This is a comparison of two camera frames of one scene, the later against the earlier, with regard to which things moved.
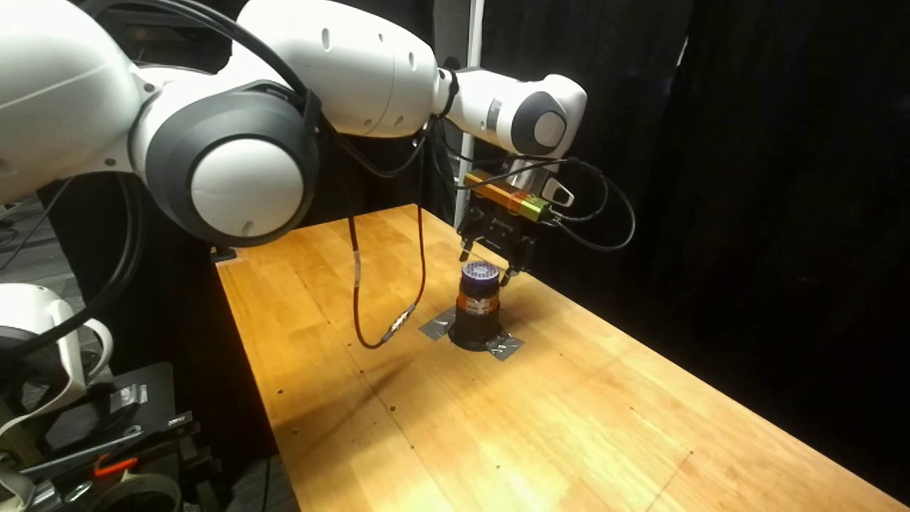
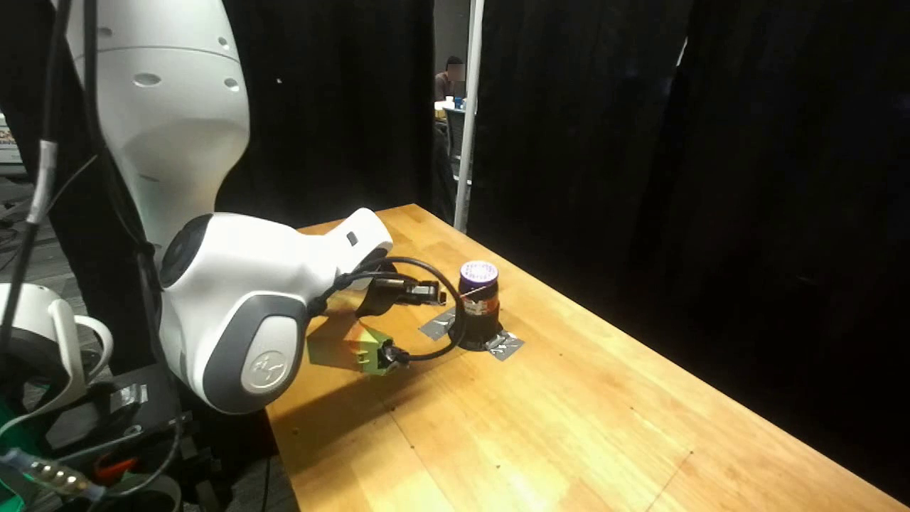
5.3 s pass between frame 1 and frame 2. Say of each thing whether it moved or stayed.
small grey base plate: stayed
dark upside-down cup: stayed
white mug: stayed
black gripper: moved
